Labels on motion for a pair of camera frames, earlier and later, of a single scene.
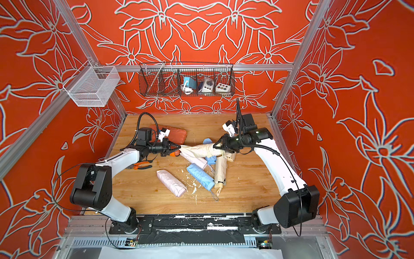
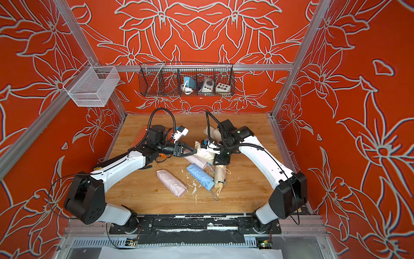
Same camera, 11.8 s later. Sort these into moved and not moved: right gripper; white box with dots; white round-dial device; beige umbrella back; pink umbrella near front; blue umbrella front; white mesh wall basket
Moved: right gripper; beige umbrella back
Not moved: pink umbrella near front; white round-dial device; white mesh wall basket; blue umbrella front; white box with dots
